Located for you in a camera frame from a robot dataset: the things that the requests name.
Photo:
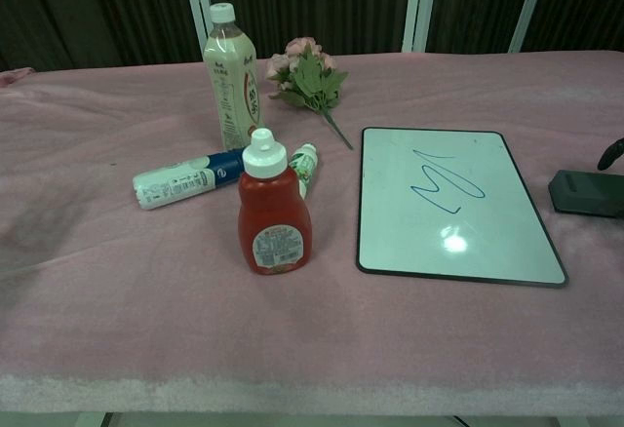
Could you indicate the pink artificial flower bouquet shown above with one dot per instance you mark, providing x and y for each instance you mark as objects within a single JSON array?
[{"x": 312, "y": 81}]

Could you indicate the red ketchup bottle white cap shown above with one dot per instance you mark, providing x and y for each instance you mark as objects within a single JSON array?
[{"x": 273, "y": 212}]

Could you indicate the milk tea bottle white cap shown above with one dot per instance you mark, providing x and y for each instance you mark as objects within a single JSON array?
[{"x": 229, "y": 81}]

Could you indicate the white bottle with blue end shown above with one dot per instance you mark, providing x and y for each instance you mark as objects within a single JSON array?
[{"x": 170, "y": 183}]

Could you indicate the small white green bottle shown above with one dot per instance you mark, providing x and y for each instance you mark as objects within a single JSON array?
[{"x": 307, "y": 164}]

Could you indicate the dark grey whiteboard eraser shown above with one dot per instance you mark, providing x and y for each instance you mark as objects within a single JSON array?
[{"x": 585, "y": 195}]

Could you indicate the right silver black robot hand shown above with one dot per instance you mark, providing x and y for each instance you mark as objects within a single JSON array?
[{"x": 610, "y": 155}]

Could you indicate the white partition frame post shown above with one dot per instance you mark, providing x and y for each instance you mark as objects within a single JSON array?
[
  {"x": 196, "y": 8},
  {"x": 418, "y": 8},
  {"x": 530, "y": 8}
]

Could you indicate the pink velvet table cloth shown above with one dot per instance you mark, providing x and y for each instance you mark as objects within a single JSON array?
[{"x": 146, "y": 300}]

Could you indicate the white board black frame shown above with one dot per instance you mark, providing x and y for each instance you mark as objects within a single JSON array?
[{"x": 414, "y": 232}]

